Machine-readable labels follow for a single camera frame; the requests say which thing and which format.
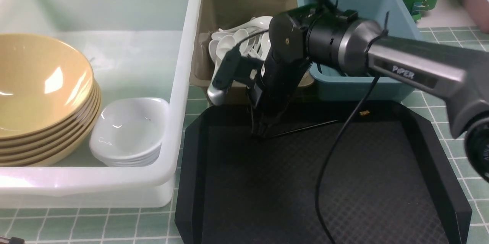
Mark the white spoons pile in bin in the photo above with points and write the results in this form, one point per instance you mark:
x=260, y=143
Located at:
x=256, y=43

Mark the black plastic serving tray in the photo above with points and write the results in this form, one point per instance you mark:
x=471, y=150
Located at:
x=388, y=181

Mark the black gold-tipped chopstick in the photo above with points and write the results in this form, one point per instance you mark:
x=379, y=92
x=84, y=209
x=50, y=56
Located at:
x=364, y=113
x=303, y=129

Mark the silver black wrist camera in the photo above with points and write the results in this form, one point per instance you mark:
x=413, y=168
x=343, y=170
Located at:
x=234, y=67

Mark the stack of white dishes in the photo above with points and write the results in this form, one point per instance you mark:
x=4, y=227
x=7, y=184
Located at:
x=129, y=132

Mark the blue plastic chopstick bin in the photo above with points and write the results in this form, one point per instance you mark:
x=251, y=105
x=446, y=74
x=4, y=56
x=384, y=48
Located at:
x=332, y=86

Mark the large white plastic tub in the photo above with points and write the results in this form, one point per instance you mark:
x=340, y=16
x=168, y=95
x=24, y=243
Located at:
x=137, y=48

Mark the brown plastic spoon bin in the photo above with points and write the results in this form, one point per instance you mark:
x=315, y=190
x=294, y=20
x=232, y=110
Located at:
x=225, y=14

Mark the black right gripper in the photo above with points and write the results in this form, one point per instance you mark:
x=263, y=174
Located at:
x=285, y=65

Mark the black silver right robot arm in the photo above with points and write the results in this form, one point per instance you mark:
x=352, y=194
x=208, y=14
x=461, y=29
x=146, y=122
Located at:
x=354, y=45

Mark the stack of tan bowls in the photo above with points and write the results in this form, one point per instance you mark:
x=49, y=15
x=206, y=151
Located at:
x=50, y=100

